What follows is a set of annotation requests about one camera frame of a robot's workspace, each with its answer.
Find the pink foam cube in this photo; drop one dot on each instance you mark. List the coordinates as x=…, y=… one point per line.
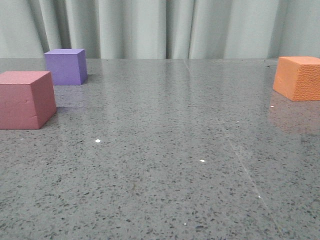
x=27, y=99

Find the purple foam cube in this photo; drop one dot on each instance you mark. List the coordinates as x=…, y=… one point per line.
x=67, y=66

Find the orange foam cube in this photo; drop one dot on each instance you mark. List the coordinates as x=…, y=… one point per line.
x=298, y=78

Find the pale green curtain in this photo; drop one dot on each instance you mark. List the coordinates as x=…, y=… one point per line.
x=159, y=29

